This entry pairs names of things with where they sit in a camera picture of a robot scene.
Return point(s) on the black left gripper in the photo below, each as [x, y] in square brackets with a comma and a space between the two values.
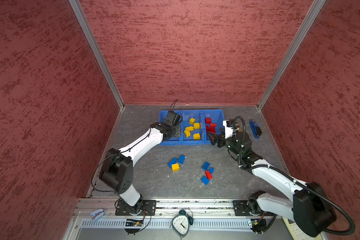
[178, 128]

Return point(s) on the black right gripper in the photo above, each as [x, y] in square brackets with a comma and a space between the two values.
[221, 138]

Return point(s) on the red lego brick long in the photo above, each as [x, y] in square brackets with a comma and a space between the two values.
[210, 129]

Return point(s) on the red lego brick square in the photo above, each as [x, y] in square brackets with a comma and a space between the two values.
[208, 120]

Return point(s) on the yellow lego brick pile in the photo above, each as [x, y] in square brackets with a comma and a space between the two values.
[196, 125]

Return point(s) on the blue lego brick studded long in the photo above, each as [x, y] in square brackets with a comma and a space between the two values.
[205, 166]

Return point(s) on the blue lego brick pile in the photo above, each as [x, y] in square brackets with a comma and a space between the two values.
[172, 162]

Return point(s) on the blue lego brick bottom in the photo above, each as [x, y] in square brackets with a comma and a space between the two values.
[205, 180]

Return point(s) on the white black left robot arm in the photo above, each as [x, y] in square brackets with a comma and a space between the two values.
[117, 167]

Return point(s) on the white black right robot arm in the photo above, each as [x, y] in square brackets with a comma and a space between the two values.
[306, 204]

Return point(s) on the blue left plastic bin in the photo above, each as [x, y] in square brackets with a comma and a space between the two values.
[176, 138]

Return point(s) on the blue plastic bin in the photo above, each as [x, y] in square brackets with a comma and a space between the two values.
[176, 138]
[217, 117]
[195, 137]

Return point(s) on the blue middle plastic bin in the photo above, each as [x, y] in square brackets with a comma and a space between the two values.
[195, 137]

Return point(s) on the blue right plastic bin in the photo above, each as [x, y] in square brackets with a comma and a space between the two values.
[217, 117]

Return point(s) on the blue stapler on table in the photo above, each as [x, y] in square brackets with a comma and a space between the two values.
[256, 130]

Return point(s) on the white alarm clock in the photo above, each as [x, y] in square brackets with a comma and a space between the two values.
[181, 223]

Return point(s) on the yellow calculator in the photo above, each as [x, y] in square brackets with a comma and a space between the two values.
[297, 233]

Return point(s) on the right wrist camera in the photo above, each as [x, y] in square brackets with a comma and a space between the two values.
[233, 130]

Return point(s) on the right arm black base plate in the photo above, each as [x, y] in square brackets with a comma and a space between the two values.
[241, 209]

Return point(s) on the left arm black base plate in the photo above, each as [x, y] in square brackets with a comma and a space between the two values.
[142, 208]

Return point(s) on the aluminium front rail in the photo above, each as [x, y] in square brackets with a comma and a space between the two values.
[209, 215]

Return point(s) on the blue stapler on rail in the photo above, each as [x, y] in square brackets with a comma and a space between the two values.
[97, 214]

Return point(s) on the left aluminium corner post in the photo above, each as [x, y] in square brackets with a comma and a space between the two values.
[85, 26]

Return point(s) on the aluminium corner post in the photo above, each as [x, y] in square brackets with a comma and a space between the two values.
[305, 26]
[85, 26]

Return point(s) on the right aluminium corner post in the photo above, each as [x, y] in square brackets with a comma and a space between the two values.
[305, 26]

